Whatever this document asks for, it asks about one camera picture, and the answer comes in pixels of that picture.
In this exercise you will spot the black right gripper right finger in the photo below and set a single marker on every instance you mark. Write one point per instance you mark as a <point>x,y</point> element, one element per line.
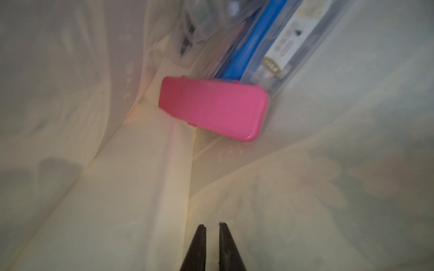
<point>229,256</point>

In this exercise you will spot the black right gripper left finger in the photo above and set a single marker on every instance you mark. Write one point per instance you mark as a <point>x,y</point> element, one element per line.
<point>195,258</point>

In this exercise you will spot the floral canvas tote bag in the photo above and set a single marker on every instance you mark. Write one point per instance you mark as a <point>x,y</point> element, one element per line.
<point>95,176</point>

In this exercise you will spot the pink compass set case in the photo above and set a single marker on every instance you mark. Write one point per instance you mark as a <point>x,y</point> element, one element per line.
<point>228,108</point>

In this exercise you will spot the clear plastic stationery box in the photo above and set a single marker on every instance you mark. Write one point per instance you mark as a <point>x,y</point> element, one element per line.
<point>295,34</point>

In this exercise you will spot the blue plastic case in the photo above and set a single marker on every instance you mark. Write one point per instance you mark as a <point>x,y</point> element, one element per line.
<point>257,26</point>

